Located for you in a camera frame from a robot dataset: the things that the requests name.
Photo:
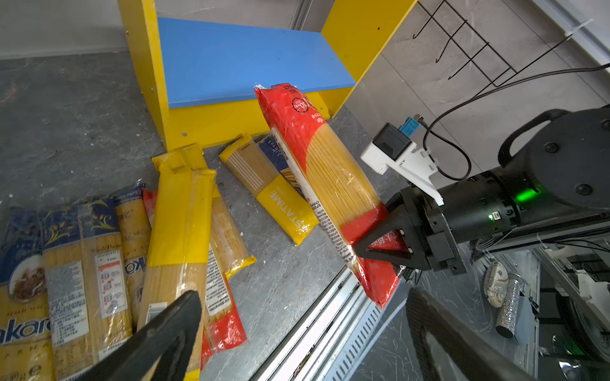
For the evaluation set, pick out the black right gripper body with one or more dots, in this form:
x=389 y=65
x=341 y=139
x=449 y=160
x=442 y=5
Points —
x=427 y=230

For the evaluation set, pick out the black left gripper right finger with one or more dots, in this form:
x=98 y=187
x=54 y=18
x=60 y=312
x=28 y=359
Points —
x=476 y=359

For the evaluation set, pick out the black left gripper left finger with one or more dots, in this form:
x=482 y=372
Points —
x=164 y=346

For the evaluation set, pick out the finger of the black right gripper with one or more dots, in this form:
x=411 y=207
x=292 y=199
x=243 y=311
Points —
x=386 y=233

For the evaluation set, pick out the yellow Pastatime spaghetti bag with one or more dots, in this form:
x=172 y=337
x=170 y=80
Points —
x=279 y=198

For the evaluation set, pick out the blue Barilla spaghetti box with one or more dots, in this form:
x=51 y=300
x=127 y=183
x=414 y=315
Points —
x=274 y=153

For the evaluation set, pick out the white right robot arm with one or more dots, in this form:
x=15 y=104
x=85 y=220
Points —
x=559 y=179

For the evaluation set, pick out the yellow shelf with coloured boards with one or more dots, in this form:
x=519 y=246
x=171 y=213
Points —
x=198 y=78

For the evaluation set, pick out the red clear spaghetti bag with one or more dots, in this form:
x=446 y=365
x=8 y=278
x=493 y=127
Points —
x=221 y=328

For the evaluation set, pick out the long yellow spaghetti bag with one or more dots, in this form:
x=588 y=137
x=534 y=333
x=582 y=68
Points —
x=178 y=255

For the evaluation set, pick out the blue clear spaghetti bag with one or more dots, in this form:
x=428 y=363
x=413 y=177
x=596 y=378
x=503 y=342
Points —
x=87 y=293

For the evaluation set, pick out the short yellow spaghetti bag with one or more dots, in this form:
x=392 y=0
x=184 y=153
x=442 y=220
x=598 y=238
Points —
x=227 y=243

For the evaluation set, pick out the blue Ankara spaghetti bag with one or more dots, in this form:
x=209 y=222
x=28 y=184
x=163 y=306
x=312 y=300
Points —
x=26 y=343

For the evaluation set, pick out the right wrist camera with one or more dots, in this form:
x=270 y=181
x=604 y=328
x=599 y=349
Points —
x=393 y=148

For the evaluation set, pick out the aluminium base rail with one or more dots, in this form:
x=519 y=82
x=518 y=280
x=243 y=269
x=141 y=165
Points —
x=337 y=331

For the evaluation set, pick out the black wire hook rack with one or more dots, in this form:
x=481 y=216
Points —
x=480 y=54

